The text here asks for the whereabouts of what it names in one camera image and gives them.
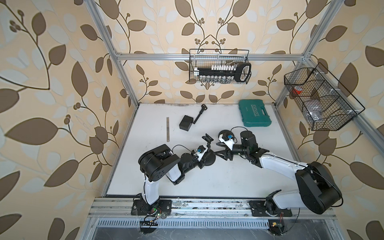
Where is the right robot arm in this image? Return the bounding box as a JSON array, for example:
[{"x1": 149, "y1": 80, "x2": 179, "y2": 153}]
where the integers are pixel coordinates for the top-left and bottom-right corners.
[{"x1": 215, "y1": 130, "x2": 344, "y2": 217}]

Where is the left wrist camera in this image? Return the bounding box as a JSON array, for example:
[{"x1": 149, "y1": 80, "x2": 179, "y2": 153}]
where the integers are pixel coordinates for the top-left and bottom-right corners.
[{"x1": 195, "y1": 145, "x2": 208, "y2": 162}]

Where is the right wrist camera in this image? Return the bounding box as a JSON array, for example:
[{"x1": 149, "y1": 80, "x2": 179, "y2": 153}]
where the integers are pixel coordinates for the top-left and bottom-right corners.
[{"x1": 219, "y1": 133, "x2": 235, "y2": 151}]

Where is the socket set rack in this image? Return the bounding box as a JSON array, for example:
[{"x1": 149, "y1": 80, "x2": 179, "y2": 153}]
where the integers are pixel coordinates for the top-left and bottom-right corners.
[{"x1": 192, "y1": 62, "x2": 252, "y2": 84}]

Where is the back wire basket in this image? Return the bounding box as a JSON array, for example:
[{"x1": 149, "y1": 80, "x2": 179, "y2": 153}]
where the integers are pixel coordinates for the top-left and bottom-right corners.
[{"x1": 189, "y1": 49, "x2": 252, "y2": 85}]

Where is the black mic stand rod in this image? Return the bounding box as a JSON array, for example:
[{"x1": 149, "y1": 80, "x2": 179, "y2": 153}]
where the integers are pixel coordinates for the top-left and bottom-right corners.
[{"x1": 202, "y1": 134, "x2": 214, "y2": 159}]

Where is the black round base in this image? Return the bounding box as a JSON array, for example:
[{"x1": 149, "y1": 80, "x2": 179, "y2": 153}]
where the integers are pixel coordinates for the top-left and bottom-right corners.
[
  {"x1": 198, "y1": 150, "x2": 216, "y2": 169},
  {"x1": 219, "y1": 130, "x2": 234, "y2": 143}
]

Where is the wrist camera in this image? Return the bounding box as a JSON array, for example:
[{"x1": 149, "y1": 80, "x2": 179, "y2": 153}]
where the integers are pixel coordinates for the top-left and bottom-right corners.
[
  {"x1": 219, "y1": 133, "x2": 235, "y2": 151},
  {"x1": 195, "y1": 145, "x2": 208, "y2": 162}
]

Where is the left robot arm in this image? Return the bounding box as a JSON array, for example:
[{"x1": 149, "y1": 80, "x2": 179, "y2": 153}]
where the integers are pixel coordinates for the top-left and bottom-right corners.
[{"x1": 138, "y1": 144, "x2": 216, "y2": 211}]

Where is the right wire basket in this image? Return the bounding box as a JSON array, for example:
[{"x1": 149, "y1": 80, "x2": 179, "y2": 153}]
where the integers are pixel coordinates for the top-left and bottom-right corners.
[{"x1": 284, "y1": 63, "x2": 366, "y2": 131}]

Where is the small black box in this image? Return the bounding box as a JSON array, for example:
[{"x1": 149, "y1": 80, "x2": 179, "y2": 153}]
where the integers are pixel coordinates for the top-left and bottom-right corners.
[{"x1": 179, "y1": 115, "x2": 194, "y2": 132}]

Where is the aluminium frame rail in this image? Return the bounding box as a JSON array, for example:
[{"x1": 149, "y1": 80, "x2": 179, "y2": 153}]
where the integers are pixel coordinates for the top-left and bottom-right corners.
[{"x1": 89, "y1": 198, "x2": 336, "y2": 220}]

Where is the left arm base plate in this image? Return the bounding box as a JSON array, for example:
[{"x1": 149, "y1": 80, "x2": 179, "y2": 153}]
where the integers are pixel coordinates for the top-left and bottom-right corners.
[{"x1": 131, "y1": 199, "x2": 172, "y2": 217}]

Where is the plastic bag in basket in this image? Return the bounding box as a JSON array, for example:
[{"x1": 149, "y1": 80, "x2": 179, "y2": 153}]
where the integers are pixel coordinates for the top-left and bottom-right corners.
[{"x1": 305, "y1": 100, "x2": 324, "y2": 121}]

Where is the green tool case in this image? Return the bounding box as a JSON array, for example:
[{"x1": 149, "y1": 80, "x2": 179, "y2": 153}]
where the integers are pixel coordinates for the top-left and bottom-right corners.
[{"x1": 239, "y1": 100, "x2": 272, "y2": 127}]

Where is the red item in basket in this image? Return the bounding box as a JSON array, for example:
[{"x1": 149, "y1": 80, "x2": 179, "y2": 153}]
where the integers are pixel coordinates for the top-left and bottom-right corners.
[{"x1": 292, "y1": 86, "x2": 303, "y2": 95}]

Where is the metal ruler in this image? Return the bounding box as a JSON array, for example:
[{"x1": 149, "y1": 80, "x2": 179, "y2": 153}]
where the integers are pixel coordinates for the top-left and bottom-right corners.
[{"x1": 166, "y1": 117, "x2": 170, "y2": 142}]

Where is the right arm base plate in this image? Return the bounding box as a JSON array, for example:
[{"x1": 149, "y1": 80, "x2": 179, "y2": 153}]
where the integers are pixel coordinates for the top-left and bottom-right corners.
[{"x1": 248, "y1": 200, "x2": 293, "y2": 217}]

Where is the wire basket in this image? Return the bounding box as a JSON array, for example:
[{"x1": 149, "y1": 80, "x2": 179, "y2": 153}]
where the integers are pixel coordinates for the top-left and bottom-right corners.
[
  {"x1": 189, "y1": 49, "x2": 252, "y2": 85},
  {"x1": 284, "y1": 63, "x2": 366, "y2": 131}
]

